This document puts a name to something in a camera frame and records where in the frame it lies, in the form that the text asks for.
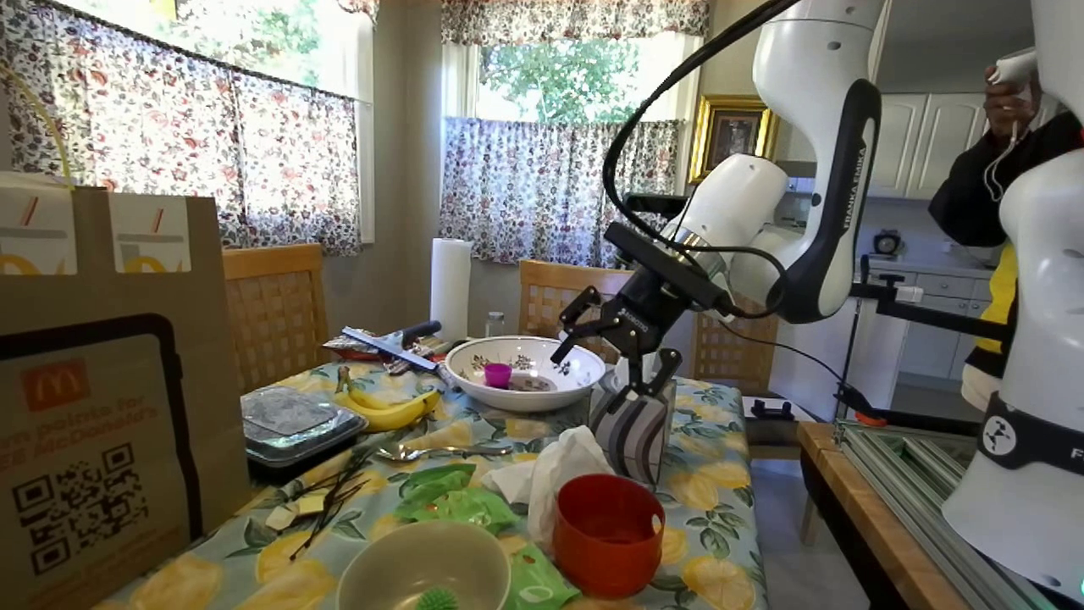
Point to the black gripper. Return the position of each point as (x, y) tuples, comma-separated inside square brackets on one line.
[(637, 311)]

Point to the white tissue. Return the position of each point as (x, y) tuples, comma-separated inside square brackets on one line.
[(564, 462)]

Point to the orange plastic bowl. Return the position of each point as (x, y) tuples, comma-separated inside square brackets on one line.
[(605, 542)]

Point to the large white floral bowl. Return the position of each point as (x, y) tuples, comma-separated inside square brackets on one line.
[(519, 383)]

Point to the small cream bowl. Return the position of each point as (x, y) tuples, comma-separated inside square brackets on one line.
[(393, 564)]

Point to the wooden lattice chair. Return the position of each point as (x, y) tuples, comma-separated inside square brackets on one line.
[(729, 356), (548, 301), (275, 315)]

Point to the small pink cup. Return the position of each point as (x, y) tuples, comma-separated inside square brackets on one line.
[(498, 375)]

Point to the small clear jar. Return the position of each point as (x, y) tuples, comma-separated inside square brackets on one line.
[(496, 324)]

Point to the narrow floral curtain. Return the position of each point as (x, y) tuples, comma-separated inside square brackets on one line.
[(544, 192)]

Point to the white paper towel roll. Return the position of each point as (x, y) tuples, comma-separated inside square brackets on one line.
[(450, 290)]

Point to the lemon print tablecloth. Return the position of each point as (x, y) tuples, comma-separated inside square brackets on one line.
[(715, 531)]

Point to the yellow banana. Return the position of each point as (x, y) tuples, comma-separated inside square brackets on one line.
[(392, 412)]

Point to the green almond snack packet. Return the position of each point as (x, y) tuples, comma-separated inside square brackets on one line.
[(535, 580)]

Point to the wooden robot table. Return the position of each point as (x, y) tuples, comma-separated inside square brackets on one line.
[(868, 519)]

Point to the small green item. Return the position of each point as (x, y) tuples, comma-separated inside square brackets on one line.
[(437, 599)]

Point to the white base cabinets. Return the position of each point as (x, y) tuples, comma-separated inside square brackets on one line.
[(934, 342)]

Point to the black food container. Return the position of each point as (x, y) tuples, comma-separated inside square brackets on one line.
[(298, 429)]

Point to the black plastic utensil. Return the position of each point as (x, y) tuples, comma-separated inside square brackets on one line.
[(325, 511)]

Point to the floral curtain valance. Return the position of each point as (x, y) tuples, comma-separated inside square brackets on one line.
[(564, 19)]

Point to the yellow black object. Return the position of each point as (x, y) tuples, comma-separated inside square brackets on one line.
[(1000, 301)]

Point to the wide floral curtain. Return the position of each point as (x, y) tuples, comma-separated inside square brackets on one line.
[(169, 136)]

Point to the brown paper takeaway bag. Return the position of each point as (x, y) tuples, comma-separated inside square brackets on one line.
[(112, 453)]

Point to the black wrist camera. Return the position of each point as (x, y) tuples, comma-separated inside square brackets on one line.
[(664, 264)]

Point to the gold picture frame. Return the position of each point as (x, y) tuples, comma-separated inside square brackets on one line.
[(729, 136)]

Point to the black round wall dial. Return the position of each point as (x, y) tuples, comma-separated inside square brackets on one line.
[(887, 244)]

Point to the black camera stand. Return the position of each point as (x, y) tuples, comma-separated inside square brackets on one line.
[(903, 295)]

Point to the aluminium rail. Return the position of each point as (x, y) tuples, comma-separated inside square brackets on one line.
[(937, 496)]

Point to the white wall cabinets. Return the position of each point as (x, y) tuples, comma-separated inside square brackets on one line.
[(927, 146)]

